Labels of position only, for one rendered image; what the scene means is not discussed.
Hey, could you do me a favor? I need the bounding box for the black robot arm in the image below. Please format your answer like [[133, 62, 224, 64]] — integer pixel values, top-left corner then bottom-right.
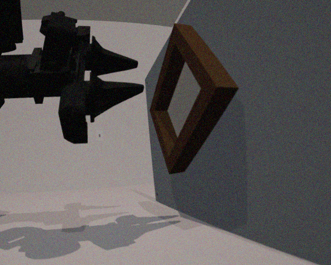
[[0, 0, 77, 108]]

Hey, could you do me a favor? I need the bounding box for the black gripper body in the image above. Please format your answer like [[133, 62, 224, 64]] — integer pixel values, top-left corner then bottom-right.
[[20, 26, 92, 144]]

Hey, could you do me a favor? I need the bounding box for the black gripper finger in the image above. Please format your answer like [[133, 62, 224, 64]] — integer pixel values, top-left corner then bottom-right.
[[89, 72, 144, 123], [91, 36, 138, 76]]

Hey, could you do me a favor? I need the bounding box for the brown wooden picture frame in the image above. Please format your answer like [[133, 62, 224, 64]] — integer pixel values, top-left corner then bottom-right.
[[150, 23, 239, 174]]

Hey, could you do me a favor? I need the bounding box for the dark grey flat panel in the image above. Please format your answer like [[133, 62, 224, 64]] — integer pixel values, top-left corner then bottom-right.
[[145, 0, 331, 265]]

